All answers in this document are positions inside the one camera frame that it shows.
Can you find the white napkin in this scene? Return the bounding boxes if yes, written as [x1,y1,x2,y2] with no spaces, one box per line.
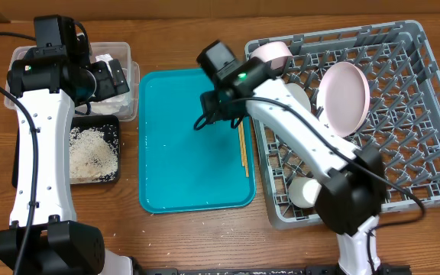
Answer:
[90,53,135,120]

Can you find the wooden chopstick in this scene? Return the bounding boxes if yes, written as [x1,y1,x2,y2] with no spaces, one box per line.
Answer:
[237,122,245,167]
[242,122,249,178]

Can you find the pink bowl with rice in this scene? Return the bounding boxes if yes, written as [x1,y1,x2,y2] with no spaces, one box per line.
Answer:
[251,41,293,70]

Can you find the grey shallow bowl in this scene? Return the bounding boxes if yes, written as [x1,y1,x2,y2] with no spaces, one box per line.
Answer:
[285,82,312,112]

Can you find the white paper cup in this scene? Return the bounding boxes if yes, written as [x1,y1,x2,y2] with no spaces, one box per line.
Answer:
[288,177,322,209]

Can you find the large white plate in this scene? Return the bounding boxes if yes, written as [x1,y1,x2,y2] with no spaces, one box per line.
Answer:
[316,62,370,138]

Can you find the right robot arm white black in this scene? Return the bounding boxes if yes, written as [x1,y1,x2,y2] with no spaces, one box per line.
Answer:
[193,40,386,274]

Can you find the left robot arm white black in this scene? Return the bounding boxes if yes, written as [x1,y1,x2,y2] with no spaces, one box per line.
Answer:
[0,15,141,274]

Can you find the clear plastic waste bin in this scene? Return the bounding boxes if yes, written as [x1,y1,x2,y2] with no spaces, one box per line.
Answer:
[7,42,133,122]

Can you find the black waste tray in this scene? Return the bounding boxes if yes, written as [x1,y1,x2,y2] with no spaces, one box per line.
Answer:
[11,114,121,189]

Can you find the grey dishwasher rack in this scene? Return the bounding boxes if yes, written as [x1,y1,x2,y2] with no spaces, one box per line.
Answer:
[244,19,440,231]

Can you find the teal serving tray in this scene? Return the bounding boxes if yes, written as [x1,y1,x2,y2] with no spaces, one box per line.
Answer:
[138,69,256,214]

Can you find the pile of rice grains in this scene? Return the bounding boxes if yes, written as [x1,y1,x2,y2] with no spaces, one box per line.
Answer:
[70,128,118,184]

